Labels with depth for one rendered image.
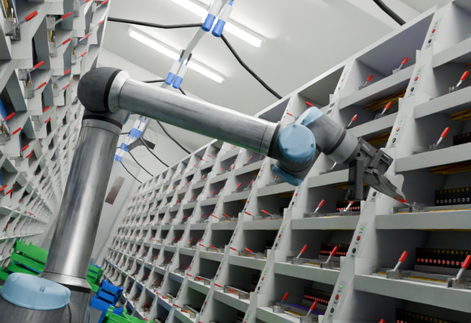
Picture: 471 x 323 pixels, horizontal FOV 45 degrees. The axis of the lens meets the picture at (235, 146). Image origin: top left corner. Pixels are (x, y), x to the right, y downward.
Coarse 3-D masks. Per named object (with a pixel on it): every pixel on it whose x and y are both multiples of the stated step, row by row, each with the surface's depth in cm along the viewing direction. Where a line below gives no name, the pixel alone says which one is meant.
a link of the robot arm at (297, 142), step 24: (96, 72) 147; (120, 72) 147; (96, 96) 146; (120, 96) 145; (144, 96) 144; (168, 96) 144; (168, 120) 145; (192, 120) 142; (216, 120) 141; (240, 120) 141; (264, 120) 142; (240, 144) 142; (264, 144) 139; (288, 144) 136; (312, 144) 137; (288, 168) 145
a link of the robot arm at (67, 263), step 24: (96, 120) 156; (120, 120) 160; (96, 144) 155; (72, 168) 154; (96, 168) 153; (72, 192) 151; (96, 192) 152; (72, 216) 148; (96, 216) 152; (72, 240) 147; (48, 264) 146; (72, 264) 145; (72, 288) 142; (72, 312) 139
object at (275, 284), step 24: (360, 72) 266; (336, 96) 265; (336, 120) 258; (360, 120) 262; (336, 168) 255; (312, 192) 250; (336, 192) 253; (288, 216) 250; (288, 240) 243; (312, 240) 247; (264, 288) 237; (288, 288) 240
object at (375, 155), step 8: (360, 144) 158; (368, 144) 159; (360, 152) 159; (368, 152) 159; (376, 152) 159; (384, 152) 158; (368, 160) 159; (376, 160) 157; (384, 160) 158; (392, 160) 159; (368, 168) 157; (376, 168) 158; (384, 168) 159; (368, 176) 158
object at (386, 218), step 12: (384, 204) 180; (396, 204) 181; (420, 204) 184; (384, 216) 174; (396, 216) 167; (408, 216) 162; (420, 216) 156; (432, 216) 151; (444, 216) 146; (456, 216) 142; (468, 216) 137; (384, 228) 173; (396, 228) 167; (408, 228) 161; (420, 228) 156; (432, 228) 150; (444, 228) 145; (456, 228) 141; (468, 228) 137
